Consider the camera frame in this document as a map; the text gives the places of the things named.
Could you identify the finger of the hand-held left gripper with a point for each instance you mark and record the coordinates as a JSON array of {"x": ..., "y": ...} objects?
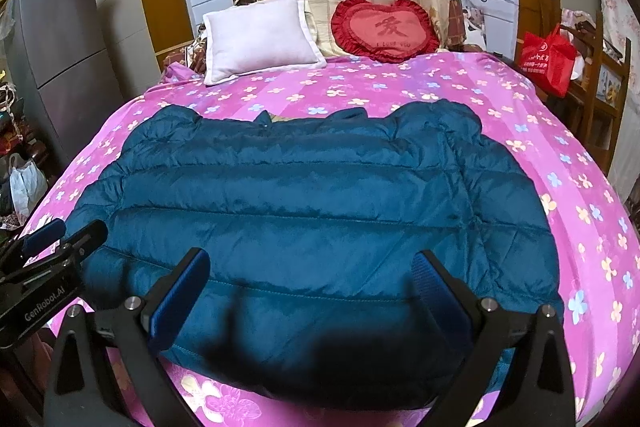
[
  {"x": 42, "y": 237},
  {"x": 85, "y": 239}
]

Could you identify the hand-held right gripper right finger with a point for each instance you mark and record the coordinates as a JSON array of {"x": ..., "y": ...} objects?
[{"x": 435, "y": 292}]

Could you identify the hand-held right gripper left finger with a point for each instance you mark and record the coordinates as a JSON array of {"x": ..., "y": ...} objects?
[{"x": 180, "y": 302}]

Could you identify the teal puffer jacket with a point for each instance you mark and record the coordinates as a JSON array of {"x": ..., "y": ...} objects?
[{"x": 300, "y": 197}]

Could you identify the white plastic bag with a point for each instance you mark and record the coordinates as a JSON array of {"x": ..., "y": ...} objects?
[{"x": 27, "y": 187}]

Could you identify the pink floral bedsheet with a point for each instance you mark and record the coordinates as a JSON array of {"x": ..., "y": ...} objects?
[{"x": 550, "y": 147}]

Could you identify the grey refrigerator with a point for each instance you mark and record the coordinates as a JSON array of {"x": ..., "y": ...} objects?
[{"x": 60, "y": 47}]

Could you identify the wooden shelf rack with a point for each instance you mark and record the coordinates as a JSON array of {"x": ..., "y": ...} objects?
[{"x": 595, "y": 107}]

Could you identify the red plastic bag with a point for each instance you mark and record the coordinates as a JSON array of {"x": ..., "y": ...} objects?
[{"x": 545, "y": 59}]

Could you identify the red heart-shaped cushion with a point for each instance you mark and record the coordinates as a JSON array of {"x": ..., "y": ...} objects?
[{"x": 385, "y": 29}]

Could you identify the white pillow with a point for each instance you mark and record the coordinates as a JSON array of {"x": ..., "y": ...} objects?
[{"x": 260, "y": 37}]

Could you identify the wall poster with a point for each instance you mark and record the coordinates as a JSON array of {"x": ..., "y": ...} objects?
[{"x": 475, "y": 22}]

